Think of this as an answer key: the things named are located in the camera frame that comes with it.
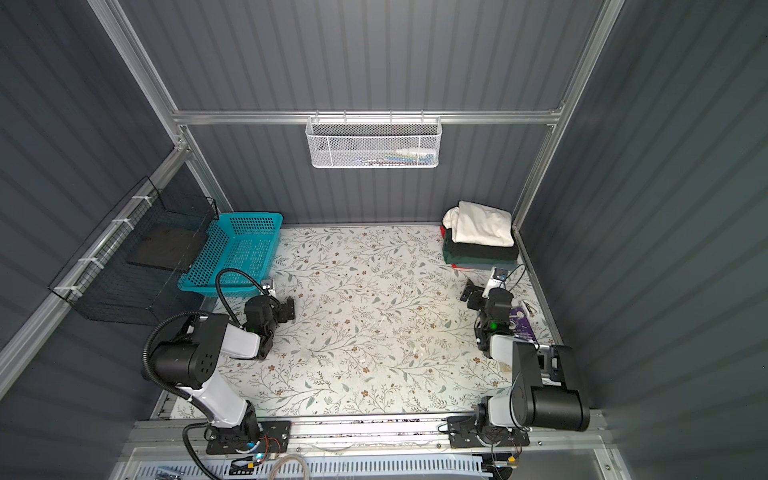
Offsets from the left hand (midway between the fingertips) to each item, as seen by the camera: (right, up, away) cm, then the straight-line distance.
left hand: (273, 299), depth 96 cm
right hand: (+69, +5, -6) cm, 69 cm away
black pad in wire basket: (-20, +16, -19) cm, 32 cm away
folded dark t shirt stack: (+68, +14, +7) cm, 69 cm away
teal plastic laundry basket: (-20, +20, +19) cm, 34 cm away
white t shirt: (+69, +26, +9) cm, 74 cm away
